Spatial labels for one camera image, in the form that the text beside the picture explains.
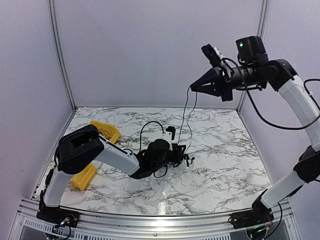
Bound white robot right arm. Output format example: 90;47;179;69
190;35;320;224

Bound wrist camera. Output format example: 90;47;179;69
201;44;226;68
161;126;176;151

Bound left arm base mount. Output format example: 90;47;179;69
36;204;80;228

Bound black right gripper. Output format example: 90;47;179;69
191;62;262;102

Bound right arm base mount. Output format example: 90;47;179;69
228;200;274;229

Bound aluminium front rail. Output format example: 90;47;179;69
14;197;293;240

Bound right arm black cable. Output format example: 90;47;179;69
221;57;320;131

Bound black cable pulled out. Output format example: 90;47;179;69
177;85;198;154

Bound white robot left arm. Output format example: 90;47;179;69
40;124;186;223

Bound right aluminium corner post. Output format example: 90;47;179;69
236;0;270;112

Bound yellow bin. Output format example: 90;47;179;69
70;163;97;191
89;120;121;144

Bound left aluminium corner post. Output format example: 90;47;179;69
48;0;77;112

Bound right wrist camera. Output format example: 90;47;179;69
201;44;226;68

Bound yellow bin far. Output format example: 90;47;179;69
89;120;121;144

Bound black cables in far bin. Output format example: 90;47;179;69
98;128;112;141

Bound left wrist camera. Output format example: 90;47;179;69
161;126;176;151

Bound yellow bin near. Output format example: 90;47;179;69
70;163;97;191

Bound aluminium corner post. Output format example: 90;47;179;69
236;0;270;112
48;0;77;112

